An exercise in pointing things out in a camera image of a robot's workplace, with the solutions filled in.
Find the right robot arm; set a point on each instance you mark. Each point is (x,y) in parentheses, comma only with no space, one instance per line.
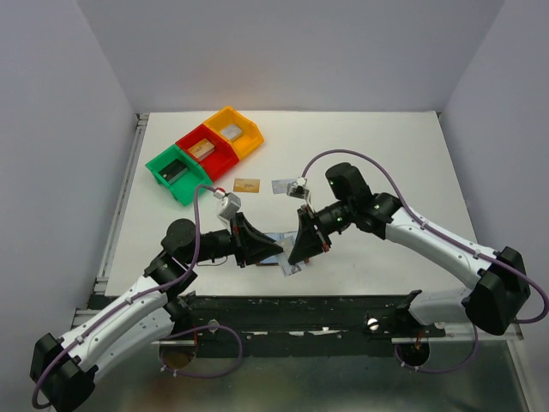
(493,289)

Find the silver metal block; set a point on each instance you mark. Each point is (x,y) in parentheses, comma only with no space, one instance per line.
(231,132)

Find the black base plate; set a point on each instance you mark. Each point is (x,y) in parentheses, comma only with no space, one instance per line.
(264,326)

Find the gold credit card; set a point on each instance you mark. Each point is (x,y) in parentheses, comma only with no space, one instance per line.
(246,185)

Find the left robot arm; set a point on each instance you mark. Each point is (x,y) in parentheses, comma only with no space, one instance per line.
(66,368)

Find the silver VIP credit card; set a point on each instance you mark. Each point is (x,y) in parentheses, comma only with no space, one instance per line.
(280,186)

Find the green plastic bin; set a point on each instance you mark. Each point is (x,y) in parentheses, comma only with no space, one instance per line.
(183,190)

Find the brown leather card holder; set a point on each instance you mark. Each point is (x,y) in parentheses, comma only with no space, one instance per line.
(268,257)

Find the red plastic bin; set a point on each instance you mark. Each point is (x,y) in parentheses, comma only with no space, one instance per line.
(220,161)

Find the yellow plastic bin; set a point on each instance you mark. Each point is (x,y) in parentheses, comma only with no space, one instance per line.
(252,138)

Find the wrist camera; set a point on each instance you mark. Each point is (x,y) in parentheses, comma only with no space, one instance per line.
(300,190)
(228,206)

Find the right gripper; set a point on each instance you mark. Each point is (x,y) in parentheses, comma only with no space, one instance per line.
(317,229)

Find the gold metal block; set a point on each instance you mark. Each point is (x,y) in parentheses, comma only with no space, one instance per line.
(202,150)

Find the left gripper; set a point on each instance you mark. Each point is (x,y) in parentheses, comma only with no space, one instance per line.
(238,239)

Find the dark metal block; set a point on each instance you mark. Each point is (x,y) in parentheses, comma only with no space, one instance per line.
(173,171)

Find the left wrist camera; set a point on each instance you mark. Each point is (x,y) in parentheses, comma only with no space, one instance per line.
(228,206)

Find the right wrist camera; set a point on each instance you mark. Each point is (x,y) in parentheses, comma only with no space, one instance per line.
(300,190)

